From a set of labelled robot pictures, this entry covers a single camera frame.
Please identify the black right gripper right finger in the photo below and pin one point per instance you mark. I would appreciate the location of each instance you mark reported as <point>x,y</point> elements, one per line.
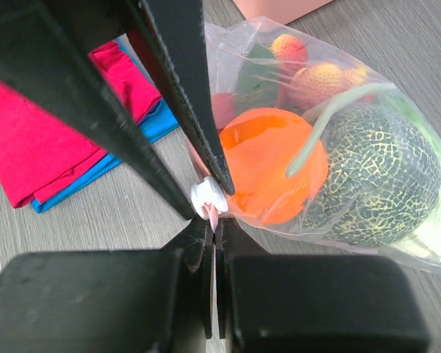
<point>312,303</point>

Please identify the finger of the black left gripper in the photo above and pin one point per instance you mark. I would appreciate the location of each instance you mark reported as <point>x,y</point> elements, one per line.
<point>177,28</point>
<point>41,59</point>

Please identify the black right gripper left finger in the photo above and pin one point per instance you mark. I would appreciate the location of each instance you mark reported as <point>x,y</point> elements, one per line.
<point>145,300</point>

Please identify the orange fake orange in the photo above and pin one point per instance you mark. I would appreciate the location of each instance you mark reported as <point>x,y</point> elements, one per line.
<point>259,144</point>

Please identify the clear zip top bag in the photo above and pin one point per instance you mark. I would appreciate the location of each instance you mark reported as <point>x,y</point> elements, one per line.
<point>227,49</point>

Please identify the green netted fake melon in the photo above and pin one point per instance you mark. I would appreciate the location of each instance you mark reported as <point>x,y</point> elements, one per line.
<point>383,181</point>

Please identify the green fake lettuce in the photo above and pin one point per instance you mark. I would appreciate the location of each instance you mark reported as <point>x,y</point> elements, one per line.
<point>425,241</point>

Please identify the blue folded cloth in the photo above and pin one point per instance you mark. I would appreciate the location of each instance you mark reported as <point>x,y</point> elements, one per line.
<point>151,112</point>

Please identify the red folded cloth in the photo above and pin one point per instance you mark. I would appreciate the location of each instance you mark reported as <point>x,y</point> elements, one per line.
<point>40,155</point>

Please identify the red yellow lychee bunch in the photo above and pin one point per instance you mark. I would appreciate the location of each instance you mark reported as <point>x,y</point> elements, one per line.
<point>281,74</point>

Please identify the pink compartment tray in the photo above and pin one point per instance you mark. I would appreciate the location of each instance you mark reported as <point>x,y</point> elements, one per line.
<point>281,11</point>

